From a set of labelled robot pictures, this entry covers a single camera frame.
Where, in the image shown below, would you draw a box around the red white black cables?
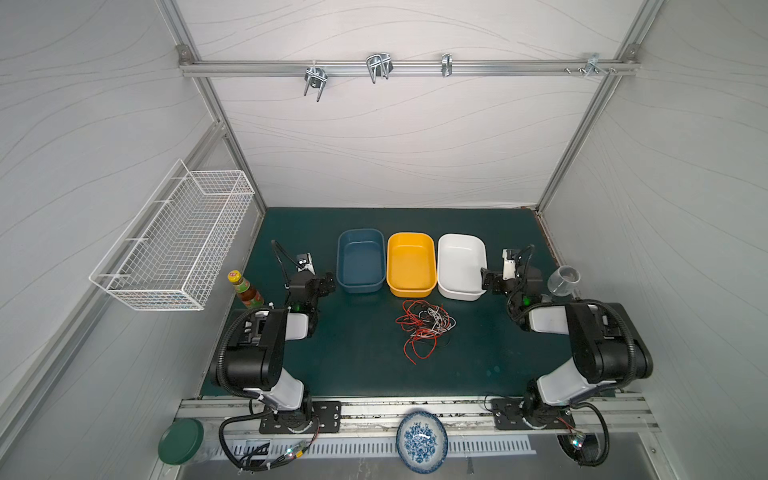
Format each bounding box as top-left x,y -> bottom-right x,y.
395,299 -> 457,365

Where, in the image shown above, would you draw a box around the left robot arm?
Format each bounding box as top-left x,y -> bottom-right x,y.
212,270 -> 336,429

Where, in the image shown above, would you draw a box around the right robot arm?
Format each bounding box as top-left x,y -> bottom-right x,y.
480,263 -> 654,429

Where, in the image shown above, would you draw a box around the sauce bottle yellow cap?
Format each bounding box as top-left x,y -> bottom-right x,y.
227,270 -> 264,309

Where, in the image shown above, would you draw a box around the blue plastic bin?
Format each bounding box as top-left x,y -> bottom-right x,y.
336,228 -> 386,294

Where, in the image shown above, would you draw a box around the white plastic bin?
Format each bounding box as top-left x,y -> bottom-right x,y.
437,233 -> 487,302

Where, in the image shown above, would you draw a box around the green table mat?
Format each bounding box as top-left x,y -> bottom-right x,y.
245,208 -> 571,397

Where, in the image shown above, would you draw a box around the yellow plastic bin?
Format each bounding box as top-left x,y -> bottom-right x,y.
386,232 -> 437,299

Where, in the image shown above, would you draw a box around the blue white patterned plate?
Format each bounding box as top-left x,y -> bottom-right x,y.
395,410 -> 448,475

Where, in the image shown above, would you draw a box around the green round lid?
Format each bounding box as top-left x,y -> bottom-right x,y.
157,418 -> 205,466

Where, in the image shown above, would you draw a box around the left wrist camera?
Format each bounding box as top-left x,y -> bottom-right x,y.
296,252 -> 315,275

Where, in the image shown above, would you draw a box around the white wire basket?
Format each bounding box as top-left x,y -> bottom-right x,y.
89,159 -> 254,312

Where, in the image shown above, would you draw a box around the metal crossbar rail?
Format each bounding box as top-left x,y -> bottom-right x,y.
180,54 -> 641,78

